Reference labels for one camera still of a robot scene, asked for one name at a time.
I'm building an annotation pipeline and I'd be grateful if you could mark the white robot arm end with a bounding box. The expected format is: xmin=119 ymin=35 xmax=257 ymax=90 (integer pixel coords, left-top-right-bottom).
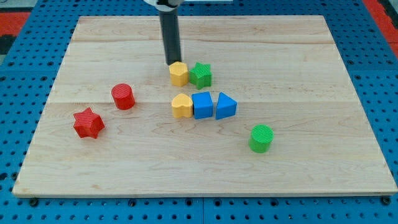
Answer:
xmin=144 ymin=0 xmax=184 ymax=12

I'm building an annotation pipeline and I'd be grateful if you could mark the yellow heart block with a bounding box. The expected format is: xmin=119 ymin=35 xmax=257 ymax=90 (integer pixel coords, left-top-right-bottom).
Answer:
xmin=172 ymin=93 xmax=193 ymax=118

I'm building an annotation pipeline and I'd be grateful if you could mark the blue cube block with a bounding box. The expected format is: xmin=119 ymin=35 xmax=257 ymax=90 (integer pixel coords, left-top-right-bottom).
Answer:
xmin=192 ymin=91 xmax=213 ymax=119

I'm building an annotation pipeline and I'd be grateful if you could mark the blue triangle block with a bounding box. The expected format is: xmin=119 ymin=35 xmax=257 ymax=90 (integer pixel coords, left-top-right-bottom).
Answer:
xmin=215 ymin=92 xmax=238 ymax=120

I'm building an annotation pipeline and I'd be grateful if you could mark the green star block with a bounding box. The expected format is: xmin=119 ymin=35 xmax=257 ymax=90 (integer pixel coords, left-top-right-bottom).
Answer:
xmin=189 ymin=62 xmax=212 ymax=90

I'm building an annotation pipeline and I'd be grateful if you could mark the yellow hexagon block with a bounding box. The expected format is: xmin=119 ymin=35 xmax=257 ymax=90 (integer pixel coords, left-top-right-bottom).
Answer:
xmin=169 ymin=62 xmax=188 ymax=86

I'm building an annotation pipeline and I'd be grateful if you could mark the green cylinder block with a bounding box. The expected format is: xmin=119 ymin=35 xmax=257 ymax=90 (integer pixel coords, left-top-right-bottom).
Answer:
xmin=248 ymin=124 xmax=274 ymax=153

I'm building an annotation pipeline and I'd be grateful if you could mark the red cylinder block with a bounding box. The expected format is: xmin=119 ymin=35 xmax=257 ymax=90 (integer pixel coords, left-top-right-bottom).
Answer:
xmin=111 ymin=83 xmax=135 ymax=110

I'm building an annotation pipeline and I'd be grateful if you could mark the light wooden board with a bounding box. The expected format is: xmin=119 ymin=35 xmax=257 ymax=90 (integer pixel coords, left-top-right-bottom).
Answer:
xmin=13 ymin=16 xmax=397 ymax=198

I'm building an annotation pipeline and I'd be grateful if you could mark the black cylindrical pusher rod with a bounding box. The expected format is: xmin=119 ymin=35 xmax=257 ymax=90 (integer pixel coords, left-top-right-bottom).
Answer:
xmin=159 ymin=7 xmax=182 ymax=65

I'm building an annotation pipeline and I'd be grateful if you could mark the red star block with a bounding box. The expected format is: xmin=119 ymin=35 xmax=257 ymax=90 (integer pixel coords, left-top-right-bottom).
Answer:
xmin=73 ymin=107 xmax=105 ymax=139

